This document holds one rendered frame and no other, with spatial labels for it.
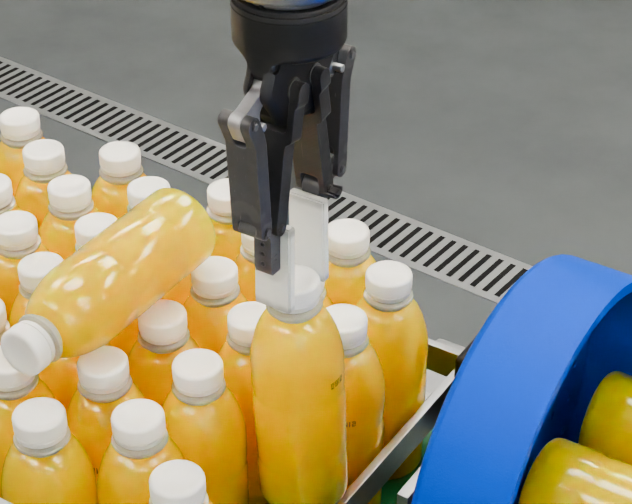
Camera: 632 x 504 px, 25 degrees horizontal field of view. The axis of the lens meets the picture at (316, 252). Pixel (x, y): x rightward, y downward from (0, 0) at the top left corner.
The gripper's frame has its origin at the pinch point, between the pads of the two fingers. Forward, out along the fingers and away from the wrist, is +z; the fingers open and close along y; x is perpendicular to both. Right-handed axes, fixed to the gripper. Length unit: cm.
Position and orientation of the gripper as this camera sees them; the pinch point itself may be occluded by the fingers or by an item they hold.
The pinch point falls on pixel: (292, 251)
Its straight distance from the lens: 103.7
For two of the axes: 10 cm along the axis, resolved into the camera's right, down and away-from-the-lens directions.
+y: 5.3, -4.8, 7.0
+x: -8.5, -3.0, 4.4
